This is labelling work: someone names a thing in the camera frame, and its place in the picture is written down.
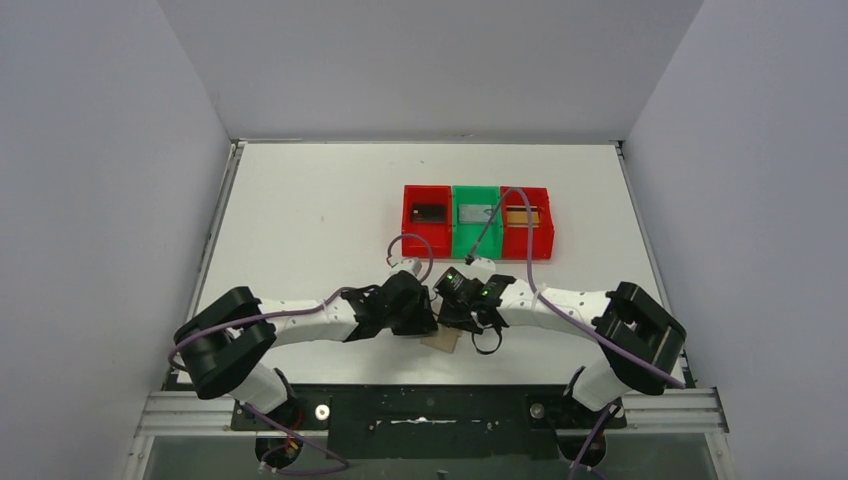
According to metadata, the black credit card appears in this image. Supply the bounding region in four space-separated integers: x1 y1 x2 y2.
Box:
409 203 447 224

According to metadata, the purple cable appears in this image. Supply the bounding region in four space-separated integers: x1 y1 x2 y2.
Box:
465 187 688 480
166 233 435 477

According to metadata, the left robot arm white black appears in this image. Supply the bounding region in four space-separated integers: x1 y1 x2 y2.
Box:
168 270 438 427

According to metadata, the red plastic bin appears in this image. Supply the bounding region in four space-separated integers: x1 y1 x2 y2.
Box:
401 185 453 258
500 186 556 261

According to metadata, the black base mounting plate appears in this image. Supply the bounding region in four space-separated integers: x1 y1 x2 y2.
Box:
271 383 600 460

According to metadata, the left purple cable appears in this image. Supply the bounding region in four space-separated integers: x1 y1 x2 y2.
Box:
166 233 435 477

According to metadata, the gold credit card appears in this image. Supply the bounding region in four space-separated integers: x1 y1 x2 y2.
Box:
504 205 541 228

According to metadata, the right red plastic bin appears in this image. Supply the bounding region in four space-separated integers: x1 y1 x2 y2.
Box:
500 186 556 261

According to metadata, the silver credit card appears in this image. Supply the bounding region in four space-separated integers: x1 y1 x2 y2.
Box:
457 204 495 224

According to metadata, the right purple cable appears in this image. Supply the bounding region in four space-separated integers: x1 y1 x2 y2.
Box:
465 187 688 480

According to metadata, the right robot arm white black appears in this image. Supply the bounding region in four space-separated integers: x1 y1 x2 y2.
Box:
434 268 687 427

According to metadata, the left red plastic bin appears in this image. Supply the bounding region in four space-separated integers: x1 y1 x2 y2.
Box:
401 185 453 258

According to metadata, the green plastic bin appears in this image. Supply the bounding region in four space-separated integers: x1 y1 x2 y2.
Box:
451 185 503 260

